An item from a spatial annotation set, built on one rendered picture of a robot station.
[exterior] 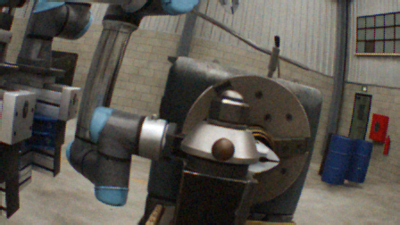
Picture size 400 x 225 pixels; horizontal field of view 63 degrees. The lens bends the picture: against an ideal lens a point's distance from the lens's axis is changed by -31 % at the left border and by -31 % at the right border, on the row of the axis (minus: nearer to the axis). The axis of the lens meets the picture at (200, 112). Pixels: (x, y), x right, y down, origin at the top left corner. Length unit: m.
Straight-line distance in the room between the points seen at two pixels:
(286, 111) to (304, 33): 11.39
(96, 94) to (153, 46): 10.20
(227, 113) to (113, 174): 0.42
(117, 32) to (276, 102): 0.40
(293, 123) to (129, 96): 10.09
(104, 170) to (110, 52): 0.25
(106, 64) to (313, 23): 11.89
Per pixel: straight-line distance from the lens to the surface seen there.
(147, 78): 11.07
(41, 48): 1.20
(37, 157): 1.19
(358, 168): 8.24
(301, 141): 1.01
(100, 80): 0.90
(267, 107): 1.03
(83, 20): 1.31
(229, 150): 0.38
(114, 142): 0.80
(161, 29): 11.21
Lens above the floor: 1.18
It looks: 3 degrees down
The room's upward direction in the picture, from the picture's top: 11 degrees clockwise
